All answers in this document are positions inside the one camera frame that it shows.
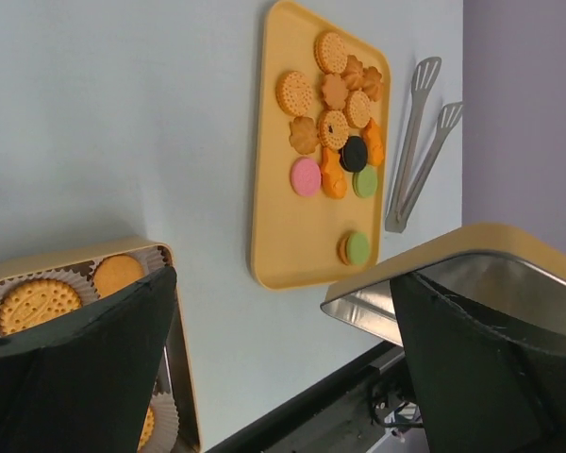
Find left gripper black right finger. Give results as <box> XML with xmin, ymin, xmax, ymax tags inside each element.
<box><xmin>390</xmin><ymin>273</ymin><xmax>566</xmax><ymax>452</ymax></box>

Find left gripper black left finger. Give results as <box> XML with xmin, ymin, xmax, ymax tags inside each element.
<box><xmin>0</xmin><ymin>267</ymin><xmax>176</xmax><ymax>452</ymax></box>

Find orange cookie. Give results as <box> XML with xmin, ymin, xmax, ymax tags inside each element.
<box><xmin>93</xmin><ymin>255</ymin><xmax>144</xmax><ymax>298</ymax></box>
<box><xmin>0</xmin><ymin>279</ymin><xmax>82</xmax><ymax>335</ymax></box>
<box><xmin>137</xmin><ymin>406</ymin><xmax>155</xmax><ymax>451</ymax></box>

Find silver tin lid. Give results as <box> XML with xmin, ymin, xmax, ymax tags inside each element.
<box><xmin>321</xmin><ymin>223</ymin><xmax>566</xmax><ymax>345</ymax></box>

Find metal tongs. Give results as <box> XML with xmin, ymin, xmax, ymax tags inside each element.
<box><xmin>384</xmin><ymin>56</ymin><xmax>464</xmax><ymax>234</ymax></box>

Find yellow cookie tin box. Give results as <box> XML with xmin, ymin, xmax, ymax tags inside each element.
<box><xmin>0</xmin><ymin>237</ymin><xmax>202</xmax><ymax>452</ymax></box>

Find green sandwich cookie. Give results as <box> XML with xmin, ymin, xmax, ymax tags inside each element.
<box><xmin>353</xmin><ymin>165</ymin><xmax>378</xmax><ymax>198</ymax></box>
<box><xmin>338</xmin><ymin>231</ymin><xmax>371</xmax><ymax>265</ymax></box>

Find black sandwich cookie on tray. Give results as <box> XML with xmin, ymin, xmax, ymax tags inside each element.
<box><xmin>339</xmin><ymin>136</ymin><xmax>368</xmax><ymax>173</ymax></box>

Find pink round cookie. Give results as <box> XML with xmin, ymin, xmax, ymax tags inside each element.
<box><xmin>290</xmin><ymin>158</ymin><xmax>322</xmax><ymax>197</ymax></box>

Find yellow cookie tray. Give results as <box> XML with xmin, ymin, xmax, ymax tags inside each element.
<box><xmin>251</xmin><ymin>1</ymin><xmax>391</xmax><ymax>290</ymax></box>

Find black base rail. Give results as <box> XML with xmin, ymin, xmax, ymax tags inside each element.
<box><xmin>211</xmin><ymin>342</ymin><xmax>424</xmax><ymax>452</ymax></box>

